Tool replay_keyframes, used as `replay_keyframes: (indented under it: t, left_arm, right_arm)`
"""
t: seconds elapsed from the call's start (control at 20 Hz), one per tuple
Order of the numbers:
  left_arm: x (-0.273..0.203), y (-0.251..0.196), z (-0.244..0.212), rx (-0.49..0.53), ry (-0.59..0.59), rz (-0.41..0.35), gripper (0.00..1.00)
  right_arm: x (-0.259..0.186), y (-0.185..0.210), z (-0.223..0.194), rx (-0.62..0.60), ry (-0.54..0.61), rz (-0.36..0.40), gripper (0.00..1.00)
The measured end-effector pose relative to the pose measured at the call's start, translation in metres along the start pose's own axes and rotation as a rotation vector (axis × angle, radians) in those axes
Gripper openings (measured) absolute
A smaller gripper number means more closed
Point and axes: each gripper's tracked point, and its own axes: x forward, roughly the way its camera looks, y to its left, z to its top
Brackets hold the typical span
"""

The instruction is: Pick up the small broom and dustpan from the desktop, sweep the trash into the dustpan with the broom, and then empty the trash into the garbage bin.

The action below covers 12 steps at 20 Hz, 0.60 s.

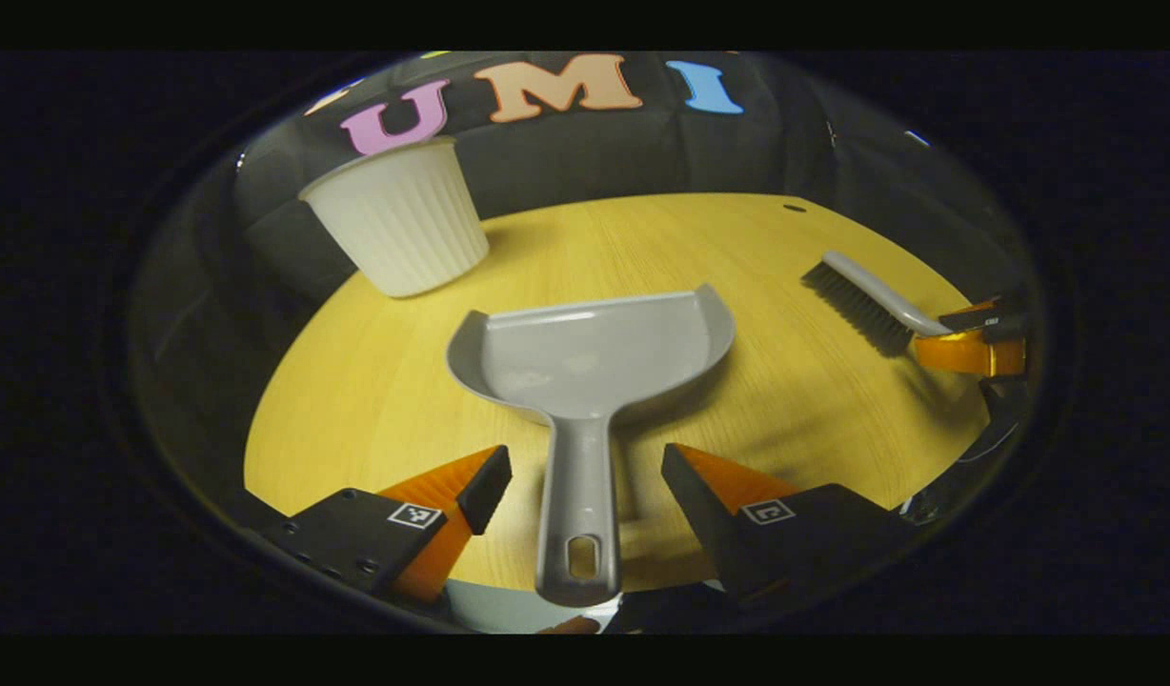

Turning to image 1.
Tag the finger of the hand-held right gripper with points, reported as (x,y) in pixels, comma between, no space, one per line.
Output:
(999,319)
(966,353)

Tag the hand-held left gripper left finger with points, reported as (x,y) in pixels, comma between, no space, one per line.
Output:
(488,491)

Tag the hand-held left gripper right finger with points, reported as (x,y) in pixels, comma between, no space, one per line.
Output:
(699,510)

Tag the small grey broom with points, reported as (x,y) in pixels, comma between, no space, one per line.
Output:
(871,305)

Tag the grey plastic dustpan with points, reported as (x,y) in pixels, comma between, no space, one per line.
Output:
(585,367)

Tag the white ribbed garbage bin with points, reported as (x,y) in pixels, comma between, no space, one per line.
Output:
(404,224)

